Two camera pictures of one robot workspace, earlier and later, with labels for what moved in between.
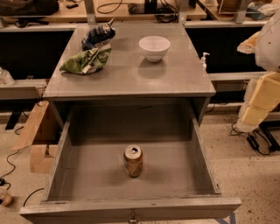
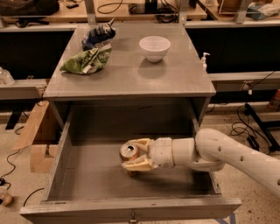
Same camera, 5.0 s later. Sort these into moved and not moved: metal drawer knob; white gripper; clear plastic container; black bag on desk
Moved: white gripper
Not moved: clear plastic container; metal drawer knob; black bag on desk
